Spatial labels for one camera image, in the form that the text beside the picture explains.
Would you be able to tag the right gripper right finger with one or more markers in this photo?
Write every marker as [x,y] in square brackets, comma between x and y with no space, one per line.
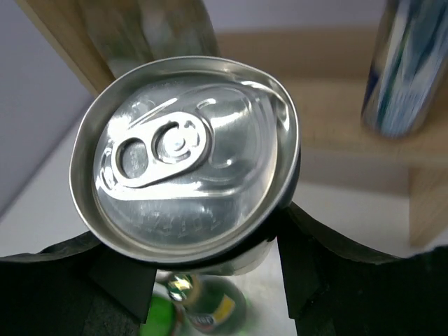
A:
[336,286]

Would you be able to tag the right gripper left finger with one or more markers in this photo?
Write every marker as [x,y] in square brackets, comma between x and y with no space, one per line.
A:
[76,287]

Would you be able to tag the green glass bottle front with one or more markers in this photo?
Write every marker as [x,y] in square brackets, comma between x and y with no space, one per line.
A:
[164,317]

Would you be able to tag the green glass bottle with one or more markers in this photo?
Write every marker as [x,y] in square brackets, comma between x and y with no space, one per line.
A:
[164,317]
[212,304]

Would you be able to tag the black yellow soda can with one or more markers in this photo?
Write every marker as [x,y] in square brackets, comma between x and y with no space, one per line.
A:
[182,164]

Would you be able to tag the silver blue energy can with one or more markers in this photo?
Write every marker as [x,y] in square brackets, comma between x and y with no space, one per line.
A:
[408,64]

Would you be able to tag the wooden two-tier shelf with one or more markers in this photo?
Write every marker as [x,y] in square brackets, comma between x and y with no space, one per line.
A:
[325,70]

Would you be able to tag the green glass bottle rear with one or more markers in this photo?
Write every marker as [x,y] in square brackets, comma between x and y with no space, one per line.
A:
[212,304]

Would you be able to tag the clear glass bottle right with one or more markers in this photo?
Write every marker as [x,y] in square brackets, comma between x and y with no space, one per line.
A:
[130,33]

